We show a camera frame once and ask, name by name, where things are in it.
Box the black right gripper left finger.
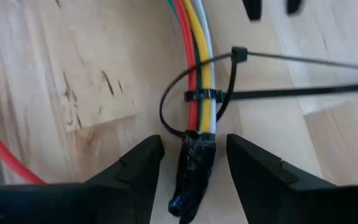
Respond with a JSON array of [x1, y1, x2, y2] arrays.
[[0, 134, 164, 224]]

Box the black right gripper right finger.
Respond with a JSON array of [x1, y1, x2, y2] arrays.
[[227, 134, 358, 224]]

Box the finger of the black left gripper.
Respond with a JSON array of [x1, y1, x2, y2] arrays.
[[242, 0, 263, 22], [286, 0, 303, 16]]

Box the thin dark zip tie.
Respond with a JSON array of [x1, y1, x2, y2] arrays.
[[159, 45, 358, 138]]

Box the bundle of coloured cables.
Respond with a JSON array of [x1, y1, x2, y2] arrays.
[[166, 0, 204, 125], [192, 0, 218, 134]]

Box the black zip tie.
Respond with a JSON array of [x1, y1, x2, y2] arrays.
[[183, 81, 358, 103]]

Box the red wire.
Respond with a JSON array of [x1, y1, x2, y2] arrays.
[[0, 0, 200, 185]]

